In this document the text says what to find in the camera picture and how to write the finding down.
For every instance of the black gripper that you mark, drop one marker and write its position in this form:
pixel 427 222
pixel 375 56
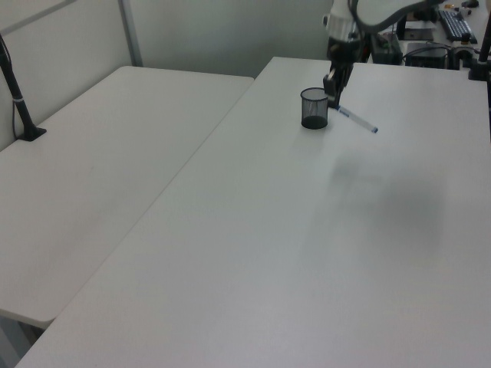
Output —
pixel 339 50

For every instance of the blue and white marker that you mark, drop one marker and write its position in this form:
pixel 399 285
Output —
pixel 356 120

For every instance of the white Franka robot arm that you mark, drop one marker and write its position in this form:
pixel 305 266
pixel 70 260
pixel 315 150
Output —
pixel 339 19

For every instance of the black mesh pen cup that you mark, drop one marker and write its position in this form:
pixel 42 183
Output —
pixel 314 111

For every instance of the black electronics box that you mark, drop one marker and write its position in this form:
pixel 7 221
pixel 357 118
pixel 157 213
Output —
pixel 385 48

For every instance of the black desktop computer case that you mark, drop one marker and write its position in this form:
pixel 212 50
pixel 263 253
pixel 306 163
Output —
pixel 426 57

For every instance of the black computer keyboard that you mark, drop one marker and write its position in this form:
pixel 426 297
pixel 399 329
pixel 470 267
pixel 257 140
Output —
pixel 456 25

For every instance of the black clamped camera pole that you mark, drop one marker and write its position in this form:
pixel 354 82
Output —
pixel 481 57

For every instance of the grey partition post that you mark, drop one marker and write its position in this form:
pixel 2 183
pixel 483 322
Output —
pixel 130 32

